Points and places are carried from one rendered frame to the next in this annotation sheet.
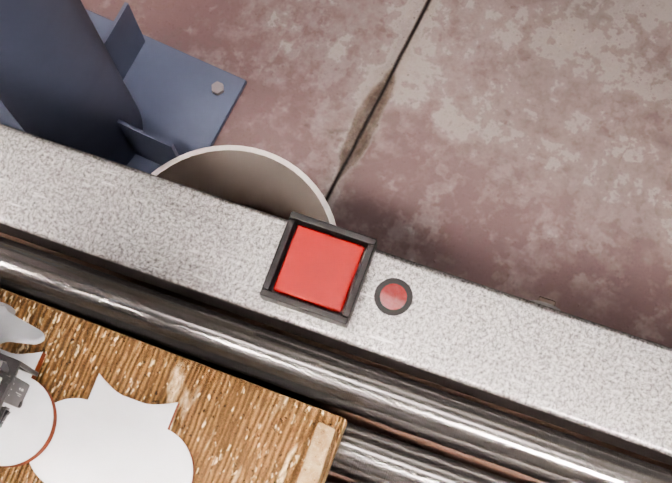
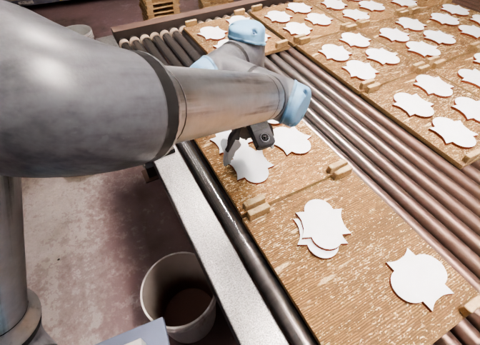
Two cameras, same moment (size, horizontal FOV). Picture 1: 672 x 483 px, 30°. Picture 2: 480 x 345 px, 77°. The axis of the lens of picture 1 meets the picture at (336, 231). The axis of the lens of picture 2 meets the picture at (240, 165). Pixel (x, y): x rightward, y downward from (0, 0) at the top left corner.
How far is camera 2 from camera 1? 0.97 m
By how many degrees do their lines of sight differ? 56
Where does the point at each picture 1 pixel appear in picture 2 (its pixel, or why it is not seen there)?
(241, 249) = (168, 163)
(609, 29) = not seen: hidden behind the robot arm
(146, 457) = (224, 135)
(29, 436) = (243, 149)
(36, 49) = not seen: outside the picture
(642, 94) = (56, 284)
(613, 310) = (123, 244)
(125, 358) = (211, 155)
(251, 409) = not seen: hidden behind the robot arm
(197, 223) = (170, 173)
